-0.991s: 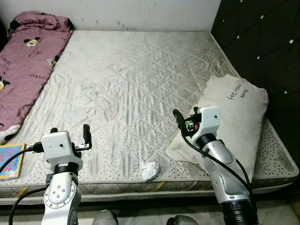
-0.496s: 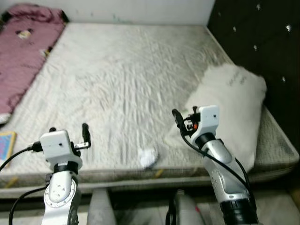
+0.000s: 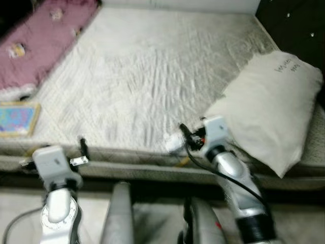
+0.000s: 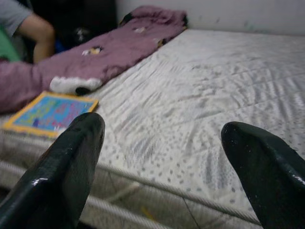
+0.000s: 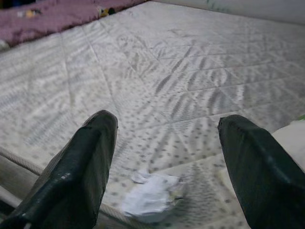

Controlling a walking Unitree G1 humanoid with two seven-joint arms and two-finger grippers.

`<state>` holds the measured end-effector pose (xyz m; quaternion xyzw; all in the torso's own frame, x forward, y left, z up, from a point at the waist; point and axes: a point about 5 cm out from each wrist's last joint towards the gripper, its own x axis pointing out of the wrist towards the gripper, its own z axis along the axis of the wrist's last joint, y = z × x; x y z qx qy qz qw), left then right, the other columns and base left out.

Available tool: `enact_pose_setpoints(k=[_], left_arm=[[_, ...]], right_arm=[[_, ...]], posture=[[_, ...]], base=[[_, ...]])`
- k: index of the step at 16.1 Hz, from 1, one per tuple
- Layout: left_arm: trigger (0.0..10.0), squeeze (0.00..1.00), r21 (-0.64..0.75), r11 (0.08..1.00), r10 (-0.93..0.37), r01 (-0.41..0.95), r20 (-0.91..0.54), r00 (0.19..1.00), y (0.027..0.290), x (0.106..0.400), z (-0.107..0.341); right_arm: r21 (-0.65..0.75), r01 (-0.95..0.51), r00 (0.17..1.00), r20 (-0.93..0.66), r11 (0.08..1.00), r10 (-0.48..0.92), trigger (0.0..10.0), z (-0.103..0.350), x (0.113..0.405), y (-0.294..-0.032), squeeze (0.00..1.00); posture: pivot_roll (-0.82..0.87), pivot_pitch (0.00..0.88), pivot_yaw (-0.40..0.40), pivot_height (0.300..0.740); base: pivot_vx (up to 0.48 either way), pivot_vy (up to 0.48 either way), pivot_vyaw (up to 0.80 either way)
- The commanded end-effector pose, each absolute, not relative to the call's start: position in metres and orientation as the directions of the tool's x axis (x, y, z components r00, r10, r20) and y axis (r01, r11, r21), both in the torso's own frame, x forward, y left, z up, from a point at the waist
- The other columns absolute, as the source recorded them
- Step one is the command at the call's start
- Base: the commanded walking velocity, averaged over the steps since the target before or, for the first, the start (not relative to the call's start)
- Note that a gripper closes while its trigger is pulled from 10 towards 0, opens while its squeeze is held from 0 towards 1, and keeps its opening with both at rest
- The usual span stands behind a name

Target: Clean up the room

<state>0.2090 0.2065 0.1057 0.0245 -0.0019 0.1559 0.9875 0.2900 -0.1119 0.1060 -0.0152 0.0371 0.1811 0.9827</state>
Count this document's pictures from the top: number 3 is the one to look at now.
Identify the mauve cartoon print blanket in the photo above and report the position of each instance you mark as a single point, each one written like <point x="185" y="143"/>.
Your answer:
<point x="40" y="46"/>

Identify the black tufted headboard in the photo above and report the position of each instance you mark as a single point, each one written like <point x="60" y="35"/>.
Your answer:
<point x="299" y="25"/>

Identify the grey right robot leg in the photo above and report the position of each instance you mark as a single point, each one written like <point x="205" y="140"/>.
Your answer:
<point x="203" y="223"/>

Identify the grey robot leg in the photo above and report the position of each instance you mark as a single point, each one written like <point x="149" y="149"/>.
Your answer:
<point x="118" y="218"/>
<point x="203" y="223"/>

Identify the white paper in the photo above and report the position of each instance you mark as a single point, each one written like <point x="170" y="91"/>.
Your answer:
<point x="175" y="144"/>

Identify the grey left robot leg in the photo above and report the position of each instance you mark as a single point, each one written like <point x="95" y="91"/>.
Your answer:
<point x="118" y="218"/>

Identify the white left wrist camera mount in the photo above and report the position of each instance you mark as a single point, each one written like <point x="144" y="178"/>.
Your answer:
<point x="51" y="162"/>

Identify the cream pillow with writing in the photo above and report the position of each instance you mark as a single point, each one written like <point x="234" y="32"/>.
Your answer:
<point x="264" y="107"/>

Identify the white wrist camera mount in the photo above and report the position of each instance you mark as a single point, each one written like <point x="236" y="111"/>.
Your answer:
<point x="216" y="132"/>
<point x="51" y="162"/>

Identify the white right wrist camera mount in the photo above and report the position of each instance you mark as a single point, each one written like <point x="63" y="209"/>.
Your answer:
<point x="216" y="132"/>

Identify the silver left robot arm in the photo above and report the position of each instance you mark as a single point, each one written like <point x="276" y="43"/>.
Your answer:
<point x="58" y="213"/>

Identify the grey quilted mattress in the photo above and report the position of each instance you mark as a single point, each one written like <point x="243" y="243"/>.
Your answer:
<point x="152" y="76"/>

